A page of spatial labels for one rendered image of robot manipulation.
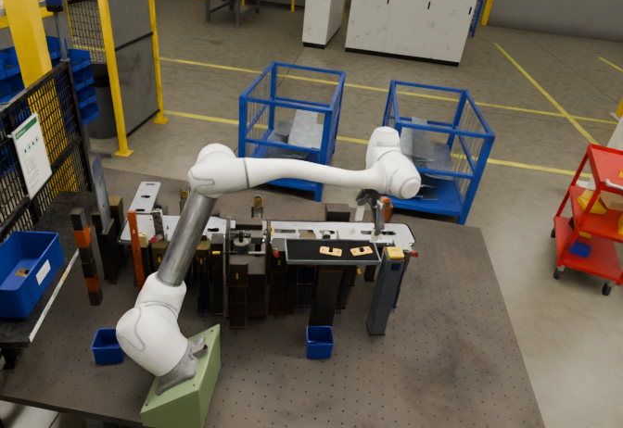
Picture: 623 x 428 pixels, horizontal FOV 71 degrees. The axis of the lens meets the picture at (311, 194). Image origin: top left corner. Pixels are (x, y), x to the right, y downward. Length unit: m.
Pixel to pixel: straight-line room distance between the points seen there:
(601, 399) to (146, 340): 2.68
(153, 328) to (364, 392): 0.86
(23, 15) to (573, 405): 3.49
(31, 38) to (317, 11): 7.71
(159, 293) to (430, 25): 8.60
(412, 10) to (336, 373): 8.36
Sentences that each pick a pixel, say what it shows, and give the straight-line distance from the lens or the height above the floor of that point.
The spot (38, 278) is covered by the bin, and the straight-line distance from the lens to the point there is 1.82.
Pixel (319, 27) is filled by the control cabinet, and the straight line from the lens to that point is 9.66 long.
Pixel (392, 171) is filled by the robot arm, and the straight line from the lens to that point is 1.35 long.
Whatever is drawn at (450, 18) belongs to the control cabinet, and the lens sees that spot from 9.71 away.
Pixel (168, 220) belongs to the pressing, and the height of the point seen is 1.00.
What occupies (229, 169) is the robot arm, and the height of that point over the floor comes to 1.57.
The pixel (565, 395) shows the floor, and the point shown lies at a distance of 3.27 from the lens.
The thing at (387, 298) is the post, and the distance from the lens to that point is 1.94.
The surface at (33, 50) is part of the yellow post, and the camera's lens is 2.38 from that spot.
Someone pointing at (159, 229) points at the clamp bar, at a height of 1.12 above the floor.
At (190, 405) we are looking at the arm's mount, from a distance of 1.65.
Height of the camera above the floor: 2.25
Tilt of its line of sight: 32 degrees down
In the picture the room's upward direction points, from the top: 7 degrees clockwise
